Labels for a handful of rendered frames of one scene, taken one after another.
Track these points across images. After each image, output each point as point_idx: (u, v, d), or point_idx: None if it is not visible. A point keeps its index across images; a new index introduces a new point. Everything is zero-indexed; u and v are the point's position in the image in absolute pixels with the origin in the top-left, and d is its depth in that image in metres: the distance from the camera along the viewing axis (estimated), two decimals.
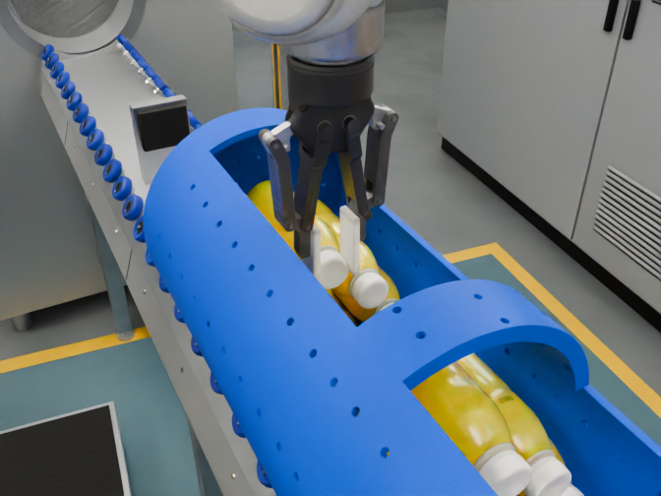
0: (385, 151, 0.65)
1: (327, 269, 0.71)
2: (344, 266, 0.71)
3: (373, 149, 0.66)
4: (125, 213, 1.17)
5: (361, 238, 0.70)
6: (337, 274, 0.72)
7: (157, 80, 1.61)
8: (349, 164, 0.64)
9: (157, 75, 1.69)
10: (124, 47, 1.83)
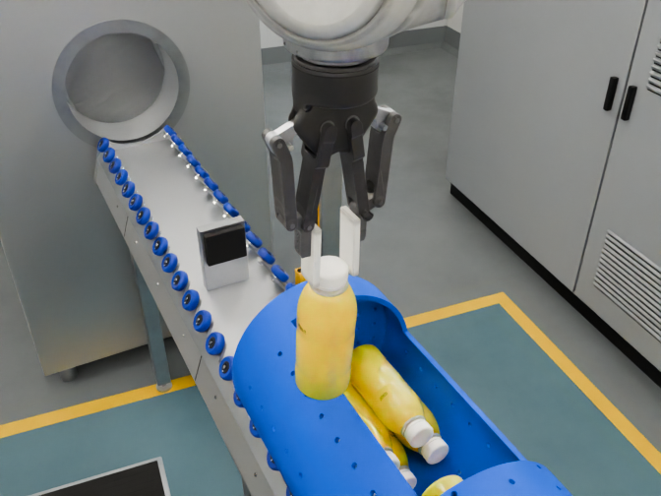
0: (387, 152, 0.65)
1: (321, 264, 0.72)
2: (339, 260, 0.72)
3: (375, 150, 0.66)
4: (196, 326, 1.37)
5: (361, 239, 0.70)
6: (336, 267, 0.71)
7: (208, 180, 1.82)
8: (351, 165, 0.64)
9: (206, 171, 1.90)
10: (172, 140, 2.04)
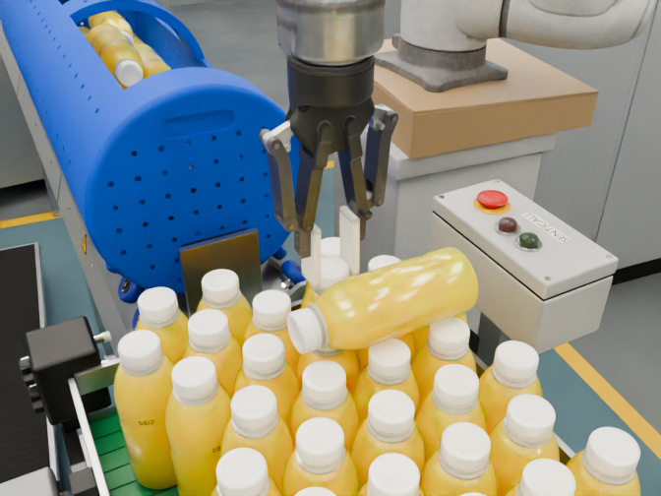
0: (385, 151, 0.65)
1: (321, 265, 0.72)
2: (339, 260, 0.72)
3: (373, 149, 0.66)
4: None
5: (361, 238, 0.70)
6: (336, 267, 0.71)
7: None
8: (349, 164, 0.64)
9: None
10: None
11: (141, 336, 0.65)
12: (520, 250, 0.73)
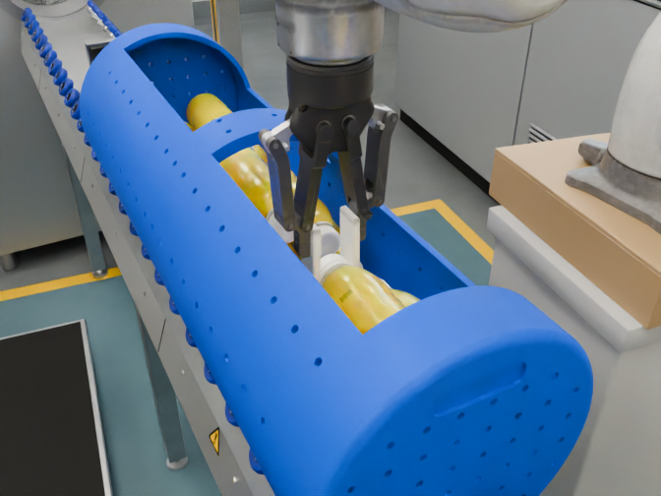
0: (385, 151, 0.65)
1: None
2: None
3: (373, 149, 0.66)
4: (79, 126, 1.45)
5: (361, 238, 0.70)
6: None
7: (117, 33, 1.90)
8: (349, 164, 0.64)
9: (119, 31, 1.98)
10: (92, 10, 2.12)
11: None
12: None
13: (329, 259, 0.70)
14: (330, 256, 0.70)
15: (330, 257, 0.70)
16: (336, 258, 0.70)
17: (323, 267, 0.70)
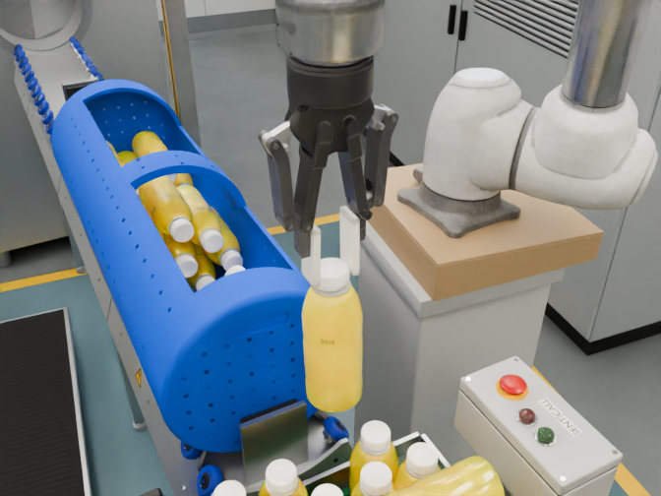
0: (385, 151, 0.65)
1: (368, 471, 0.85)
2: (384, 466, 0.85)
3: (373, 149, 0.66)
4: None
5: (361, 238, 0.70)
6: (382, 473, 0.85)
7: (92, 69, 2.29)
8: (349, 164, 0.64)
9: (94, 66, 2.37)
10: (74, 46, 2.52)
11: None
12: (538, 444, 0.86)
13: (336, 282, 0.70)
14: (338, 279, 0.70)
15: (337, 281, 0.70)
16: (342, 282, 0.71)
17: (327, 287, 0.70)
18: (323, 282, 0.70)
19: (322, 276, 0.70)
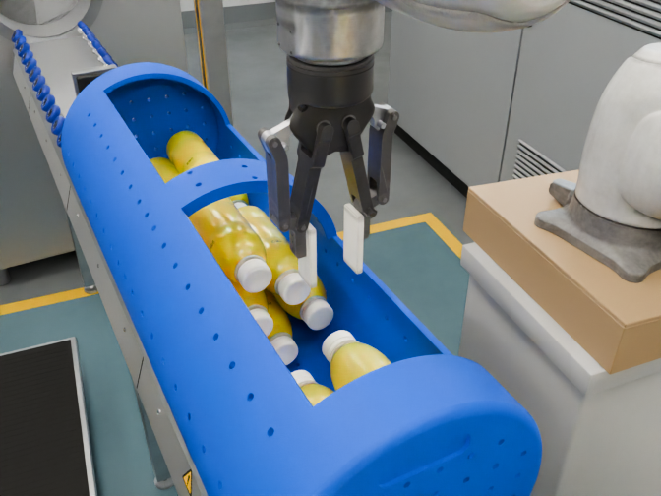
0: (387, 149, 0.65)
1: None
2: None
3: (375, 148, 0.66)
4: None
5: (365, 236, 0.70)
6: None
7: (105, 57, 1.92)
8: (351, 163, 0.64)
9: (108, 54, 2.00)
10: (83, 31, 2.14)
11: None
12: None
13: None
14: None
15: None
16: None
17: None
18: None
19: None
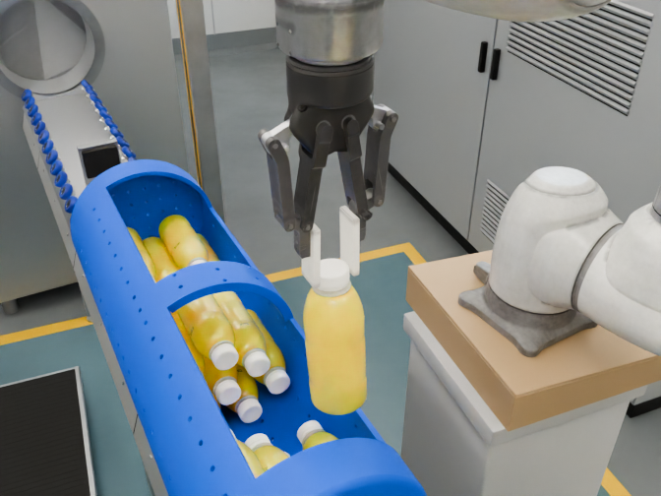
0: (385, 151, 0.65)
1: None
2: None
3: (373, 149, 0.66)
4: (71, 221, 1.70)
5: (361, 238, 0.70)
6: None
7: (107, 120, 2.15)
8: (349, 164, 0.64)
9: (109, 115, 2.23)
10: (86, 91, 2.37)
11: None
12: None
13: None
14: None
15: None
16: None
17: None
18: None
19: None
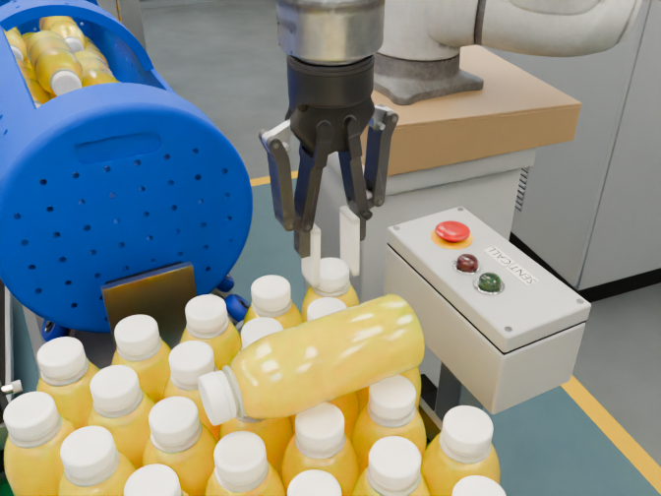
0: (385, 151, 0.65)
1: (252, 328, 0.64)
2: (273, 322, 0.64)
3: (373, 149, 0.66)
4: None
5: (361, 238, 0.70)
6: (270, 330, 0.63)
7: None
8: (349, 164, 0.64)
9: None
10: None
11: (32, 399, 0.56)
12: (480, 293, 0.64)
13: (210, 325, 0.65)
14: (211, 321, 0.65)
15: (210, 324, 0.65)
16: (217, 324, 0.65)
17: (199, 329, 0.65)
18: (195, 324, 0.65)
19: (193, 317, 0.65)
